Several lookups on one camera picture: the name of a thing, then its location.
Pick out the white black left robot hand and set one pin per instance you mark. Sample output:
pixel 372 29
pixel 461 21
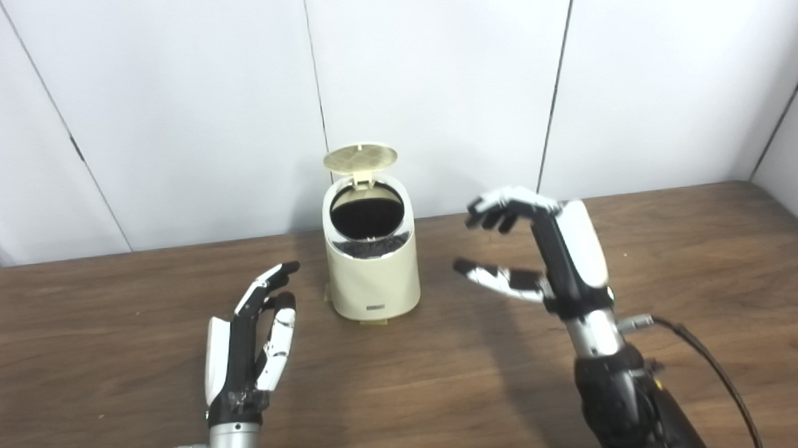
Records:
pixel 232 369

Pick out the cream-colored desktop bin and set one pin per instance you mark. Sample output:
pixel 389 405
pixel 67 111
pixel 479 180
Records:
pixel 374 280

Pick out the round cream bin lid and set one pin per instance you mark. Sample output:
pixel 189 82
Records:
pixel 360 158

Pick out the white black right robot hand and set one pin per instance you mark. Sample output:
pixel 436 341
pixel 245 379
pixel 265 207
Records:
pixel 581 248

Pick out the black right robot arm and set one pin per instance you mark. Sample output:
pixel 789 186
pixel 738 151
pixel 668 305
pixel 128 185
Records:
pixel 616 397

